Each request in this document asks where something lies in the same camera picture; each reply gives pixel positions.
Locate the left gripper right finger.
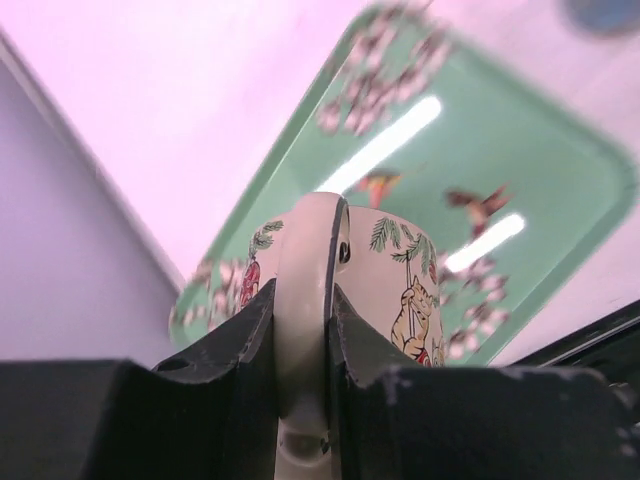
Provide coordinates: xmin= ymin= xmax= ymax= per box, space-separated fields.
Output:
xmin=329 ymin=290 xmax=639 ymax=479

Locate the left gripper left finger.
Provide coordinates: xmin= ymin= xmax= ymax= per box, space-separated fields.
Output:
xmin=1 ymin=282 xmax=278 ymax=480

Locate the cream mug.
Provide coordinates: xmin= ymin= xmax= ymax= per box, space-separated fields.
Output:
xmin=238 ymin=193 xmax=446 ymax=479

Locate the blue floral mug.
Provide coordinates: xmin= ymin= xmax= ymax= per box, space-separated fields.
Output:
xmin=560 ymin=0 xmax=639 ymax=36

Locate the green floral tray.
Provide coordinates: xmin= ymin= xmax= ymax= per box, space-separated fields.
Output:
xmin=169 ymin=2 xmax=637 ymax=365

